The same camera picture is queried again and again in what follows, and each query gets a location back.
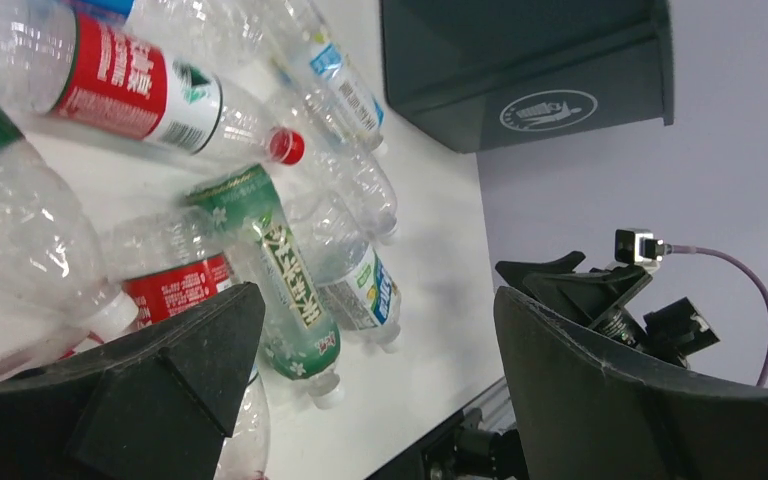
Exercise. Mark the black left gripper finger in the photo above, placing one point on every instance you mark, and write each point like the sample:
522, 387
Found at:
155, 404

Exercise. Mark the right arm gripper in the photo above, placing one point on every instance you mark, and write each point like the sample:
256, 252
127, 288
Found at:
588, 407

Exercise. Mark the short bottle red label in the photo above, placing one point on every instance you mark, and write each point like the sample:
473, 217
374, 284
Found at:
167, 263

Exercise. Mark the green label tea bottle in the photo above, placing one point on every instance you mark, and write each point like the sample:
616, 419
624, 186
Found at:
300, 338

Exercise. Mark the clear bottle dark green label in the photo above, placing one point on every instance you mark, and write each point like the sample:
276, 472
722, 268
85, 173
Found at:
56, 296

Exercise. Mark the clear bottle blue white label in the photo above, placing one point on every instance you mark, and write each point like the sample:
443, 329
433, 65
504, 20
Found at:
347, 270

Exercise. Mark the clear bottle red label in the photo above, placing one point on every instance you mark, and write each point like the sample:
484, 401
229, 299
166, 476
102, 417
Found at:
58, 62

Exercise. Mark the dark green trash bin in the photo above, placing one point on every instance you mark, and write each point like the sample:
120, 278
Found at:
480, 75

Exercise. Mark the crushed clear unlabelled bottle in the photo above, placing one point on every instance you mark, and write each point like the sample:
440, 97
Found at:
337, 160

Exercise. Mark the clear bottle blue stripe label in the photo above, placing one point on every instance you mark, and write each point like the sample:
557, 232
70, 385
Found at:
292, 35

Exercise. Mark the aluminium table frame rail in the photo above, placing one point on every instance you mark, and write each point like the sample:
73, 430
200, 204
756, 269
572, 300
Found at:
480, 441

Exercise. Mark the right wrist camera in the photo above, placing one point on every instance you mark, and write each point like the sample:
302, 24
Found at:
638, 247

